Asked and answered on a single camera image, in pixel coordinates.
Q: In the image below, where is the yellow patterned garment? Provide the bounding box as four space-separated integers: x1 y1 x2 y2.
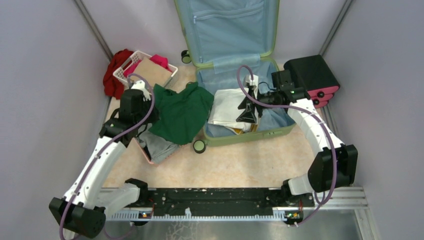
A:
228 124 258 135

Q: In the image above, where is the white garment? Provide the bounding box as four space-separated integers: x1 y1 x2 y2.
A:
207 88 253 130

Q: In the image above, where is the green garment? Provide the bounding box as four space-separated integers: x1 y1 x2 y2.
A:
149 82 214 145

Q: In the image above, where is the grey garment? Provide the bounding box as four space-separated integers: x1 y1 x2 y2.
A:
136 130 180 164

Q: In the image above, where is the pink plastic basket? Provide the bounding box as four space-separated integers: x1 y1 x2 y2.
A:
135 138 155 165

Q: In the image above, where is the black and pink storage stack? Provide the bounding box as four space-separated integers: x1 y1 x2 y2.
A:
283 54 340 109

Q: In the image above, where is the green hard-shell suitcase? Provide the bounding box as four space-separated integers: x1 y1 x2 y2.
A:
174 0 298 155

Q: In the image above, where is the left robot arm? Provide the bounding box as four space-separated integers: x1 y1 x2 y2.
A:
48 87 158 240

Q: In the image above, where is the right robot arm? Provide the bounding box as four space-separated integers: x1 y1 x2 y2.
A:
236 65 358 197

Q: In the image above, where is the tan folded cloth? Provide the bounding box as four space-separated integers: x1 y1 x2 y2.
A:
133 58 172 87

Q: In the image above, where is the red cloth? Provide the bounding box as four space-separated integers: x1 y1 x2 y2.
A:
102 48 134 100

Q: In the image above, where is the magenta cloth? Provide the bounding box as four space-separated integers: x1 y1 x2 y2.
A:
123 54 172 77

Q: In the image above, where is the white plastic basket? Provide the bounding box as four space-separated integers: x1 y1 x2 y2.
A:
113 50 178 89

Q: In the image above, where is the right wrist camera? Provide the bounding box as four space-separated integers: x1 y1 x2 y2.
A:
243 74 259 91

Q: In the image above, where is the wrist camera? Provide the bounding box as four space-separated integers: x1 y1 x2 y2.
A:
243 74 259 91
130 80 152 101

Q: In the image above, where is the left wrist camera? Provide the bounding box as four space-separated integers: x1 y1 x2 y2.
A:
130 80 152 101

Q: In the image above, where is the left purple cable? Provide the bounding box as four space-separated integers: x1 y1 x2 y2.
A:
58 73 156 240

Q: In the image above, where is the left aluminium corner post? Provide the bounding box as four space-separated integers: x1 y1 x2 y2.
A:
73 0 113 61

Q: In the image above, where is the aluminium corner post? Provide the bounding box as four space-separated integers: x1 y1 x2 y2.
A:
319 0 355 56
73 0 113 61

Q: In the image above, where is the right aluminium corner post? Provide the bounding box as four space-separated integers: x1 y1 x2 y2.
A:
319 0 355 56

